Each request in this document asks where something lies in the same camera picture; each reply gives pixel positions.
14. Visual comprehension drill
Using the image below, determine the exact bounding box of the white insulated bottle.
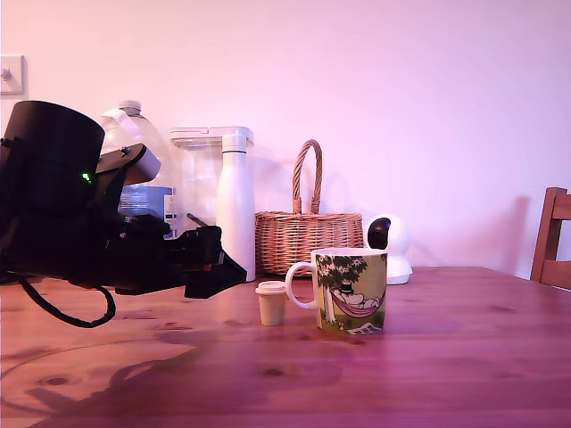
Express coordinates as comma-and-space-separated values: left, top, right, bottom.
216, 133, 257, 283

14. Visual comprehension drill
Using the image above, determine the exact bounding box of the clear container with white lid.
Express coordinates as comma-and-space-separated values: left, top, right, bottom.
169, 126, 255, 233

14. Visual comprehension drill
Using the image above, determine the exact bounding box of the illustrated hammock print mug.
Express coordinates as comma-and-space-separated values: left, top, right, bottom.
284, 248, 389, 336

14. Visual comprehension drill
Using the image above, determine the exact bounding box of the large clear water bottle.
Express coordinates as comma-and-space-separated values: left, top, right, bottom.
99, 100, 176, 241

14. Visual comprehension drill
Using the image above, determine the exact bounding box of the wooden chair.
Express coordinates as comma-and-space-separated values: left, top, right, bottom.
529, 186, 571, 292

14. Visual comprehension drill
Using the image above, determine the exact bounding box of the woven wicker basket with handle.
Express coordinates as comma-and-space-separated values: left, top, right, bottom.
254, 139, 365, 278

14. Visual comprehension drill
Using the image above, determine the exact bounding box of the grey camera box on bracket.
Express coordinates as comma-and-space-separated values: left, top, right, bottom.
95, 143, 162, 200

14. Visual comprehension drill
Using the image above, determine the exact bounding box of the black looping arm cable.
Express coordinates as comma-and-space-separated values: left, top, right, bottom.
0, 270, 118, 329

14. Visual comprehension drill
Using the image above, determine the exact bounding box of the small white round camera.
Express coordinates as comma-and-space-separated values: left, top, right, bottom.
366, 214, 414, 285

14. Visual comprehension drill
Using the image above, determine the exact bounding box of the white wall switch plate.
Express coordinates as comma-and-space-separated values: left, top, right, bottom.
0, 53, 26, 97

